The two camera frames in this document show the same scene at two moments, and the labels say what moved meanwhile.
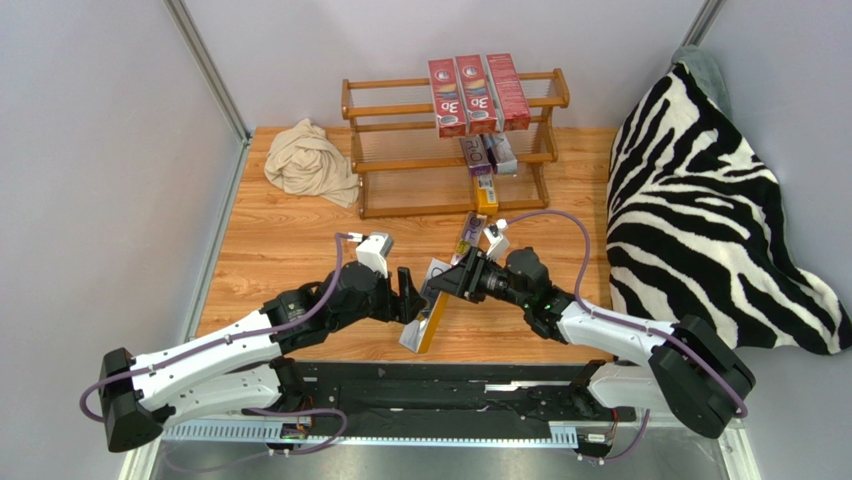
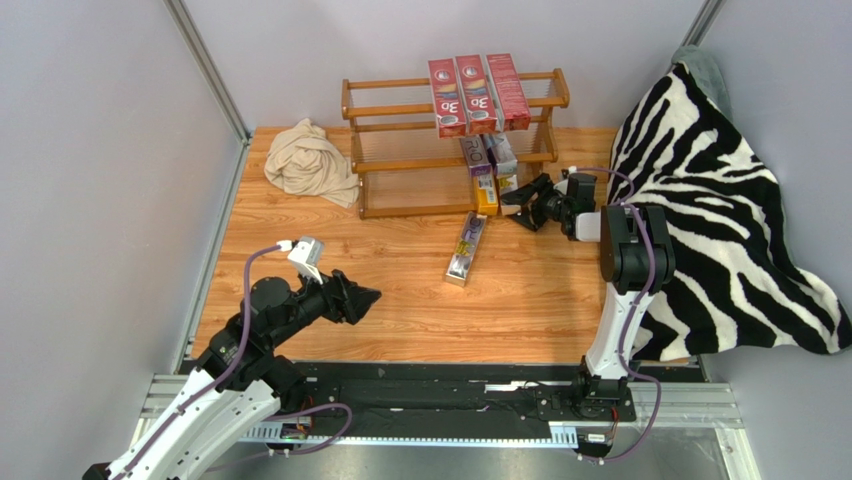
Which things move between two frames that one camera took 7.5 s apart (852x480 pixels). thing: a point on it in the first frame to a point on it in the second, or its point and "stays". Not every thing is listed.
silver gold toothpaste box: x=421 y=328 to x=508 y=182
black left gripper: x=408 y=303 to x=344 y=305
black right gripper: x=473 y=277 to x=542 y=205
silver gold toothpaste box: x=472 y=235 stays
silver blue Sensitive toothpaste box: x=475 y=155 stays
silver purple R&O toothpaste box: x=500 y=153 stays
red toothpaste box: x=509 y=101 stays
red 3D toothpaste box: x=451 y=116 stays
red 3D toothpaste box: x=478 y=105 stays
